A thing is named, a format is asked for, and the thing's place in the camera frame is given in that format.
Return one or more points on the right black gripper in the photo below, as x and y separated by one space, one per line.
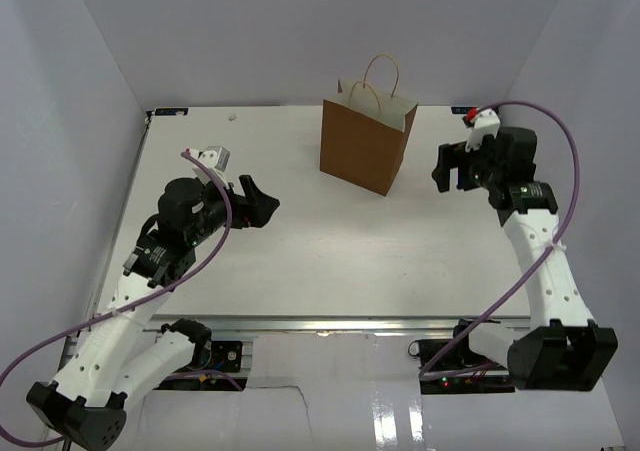
455 156

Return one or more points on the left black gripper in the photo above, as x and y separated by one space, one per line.
254 210

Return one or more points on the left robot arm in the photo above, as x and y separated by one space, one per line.
87 401

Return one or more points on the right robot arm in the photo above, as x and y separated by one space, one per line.
565 349

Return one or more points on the brown paper bag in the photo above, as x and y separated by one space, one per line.
364 133

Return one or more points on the right blue corner label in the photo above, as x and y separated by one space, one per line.
461 110

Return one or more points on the blue corner label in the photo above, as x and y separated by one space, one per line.
461 110
182 111

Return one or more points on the left blue corner label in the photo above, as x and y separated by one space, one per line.
182 111

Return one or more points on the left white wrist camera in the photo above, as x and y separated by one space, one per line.
214 158

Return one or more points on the aluminium front rail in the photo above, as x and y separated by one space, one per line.
329 324

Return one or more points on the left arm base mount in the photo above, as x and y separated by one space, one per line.
212 364

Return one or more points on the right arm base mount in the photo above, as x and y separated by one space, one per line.
459 371

